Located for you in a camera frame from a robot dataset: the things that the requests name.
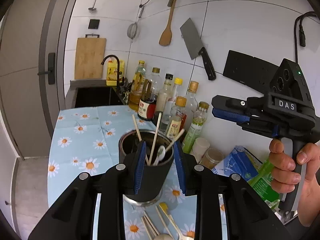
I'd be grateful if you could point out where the grey door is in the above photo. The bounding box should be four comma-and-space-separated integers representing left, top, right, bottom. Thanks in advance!
1, 0, 76, 159

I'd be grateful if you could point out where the white blue salt bag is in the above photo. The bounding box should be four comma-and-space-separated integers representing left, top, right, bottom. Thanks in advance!
212, 146, 263, 181

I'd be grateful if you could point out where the tall clear bottle gold cap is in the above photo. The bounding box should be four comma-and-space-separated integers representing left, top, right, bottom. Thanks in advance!
149, 67, 162, 100

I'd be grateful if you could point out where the wooden spatula on wall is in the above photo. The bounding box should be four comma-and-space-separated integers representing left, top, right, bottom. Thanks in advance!
159, 0, 177, 47

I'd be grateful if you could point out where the white spoon green dinosaur handle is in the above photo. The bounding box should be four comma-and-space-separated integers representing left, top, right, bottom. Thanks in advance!
153, 145, 166, 166

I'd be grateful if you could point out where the amber oil bottle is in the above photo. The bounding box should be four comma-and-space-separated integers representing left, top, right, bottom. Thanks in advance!
129, 60, 146, 112

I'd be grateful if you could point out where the black door handle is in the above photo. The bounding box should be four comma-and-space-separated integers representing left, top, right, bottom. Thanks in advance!
37, 53, 55, 85

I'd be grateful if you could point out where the red label sauce bottle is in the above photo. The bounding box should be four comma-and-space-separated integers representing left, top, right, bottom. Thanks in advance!
137, 79, 158, 121

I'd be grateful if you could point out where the black wall panel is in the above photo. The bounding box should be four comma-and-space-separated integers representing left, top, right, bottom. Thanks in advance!
223, 50, 278, 94

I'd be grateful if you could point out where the green label vinegar bottle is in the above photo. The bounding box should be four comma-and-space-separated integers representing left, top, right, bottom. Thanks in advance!
182, 101, 209, 154

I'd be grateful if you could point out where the green sugar bag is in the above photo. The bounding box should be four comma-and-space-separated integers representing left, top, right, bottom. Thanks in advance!
248, 159, 280, 210

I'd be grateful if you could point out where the clear bottle black cap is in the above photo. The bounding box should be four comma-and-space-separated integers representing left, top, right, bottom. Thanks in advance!
155, 73, 174, 113

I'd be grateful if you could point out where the metal mesh strainer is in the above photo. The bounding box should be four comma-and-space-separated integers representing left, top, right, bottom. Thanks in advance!
127, 4, 144, 40

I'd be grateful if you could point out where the brown spice jar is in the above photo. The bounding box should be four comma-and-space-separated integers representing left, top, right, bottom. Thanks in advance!
200, 148, 224, 170

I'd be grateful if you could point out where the wooden cutting board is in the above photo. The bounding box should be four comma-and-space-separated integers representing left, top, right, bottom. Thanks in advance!
74, 35, 106, 80

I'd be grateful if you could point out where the blue daisy tablecloth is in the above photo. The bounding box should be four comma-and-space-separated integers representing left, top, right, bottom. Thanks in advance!
48, 106, 196, 239

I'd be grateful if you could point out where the black faucet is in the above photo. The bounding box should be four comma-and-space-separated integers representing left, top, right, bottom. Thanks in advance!
101, 54, 124, 92

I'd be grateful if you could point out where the person's right hand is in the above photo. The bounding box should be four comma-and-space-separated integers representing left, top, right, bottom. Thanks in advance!
268, 138, 320, 228

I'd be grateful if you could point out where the black power cable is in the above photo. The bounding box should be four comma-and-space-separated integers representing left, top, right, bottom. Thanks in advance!
293, 11, 318, 65

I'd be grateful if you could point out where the cleaver with black handle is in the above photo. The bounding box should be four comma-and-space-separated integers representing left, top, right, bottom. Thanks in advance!
180, 18, 216, 81

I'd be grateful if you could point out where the black cylindrical utensil holder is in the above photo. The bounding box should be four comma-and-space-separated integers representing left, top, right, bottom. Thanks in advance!
118, 129, 174, 206

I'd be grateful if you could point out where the black sink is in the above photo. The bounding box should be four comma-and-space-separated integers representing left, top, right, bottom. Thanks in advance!
65, 79, 127, 109

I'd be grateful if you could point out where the clear bottle yellow cap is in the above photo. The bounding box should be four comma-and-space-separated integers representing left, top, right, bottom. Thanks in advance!
159, 77, 183, 133

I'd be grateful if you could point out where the plain cream spoon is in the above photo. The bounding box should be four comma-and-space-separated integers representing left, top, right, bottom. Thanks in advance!
153, 234, 173, 240

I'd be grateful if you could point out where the white lidded spice jar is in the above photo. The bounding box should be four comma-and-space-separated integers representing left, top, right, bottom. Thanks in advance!
190, 137, 210, 163

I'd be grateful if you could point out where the yellow oil bottle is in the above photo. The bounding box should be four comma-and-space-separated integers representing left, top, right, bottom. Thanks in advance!
106, 58, 125, 86

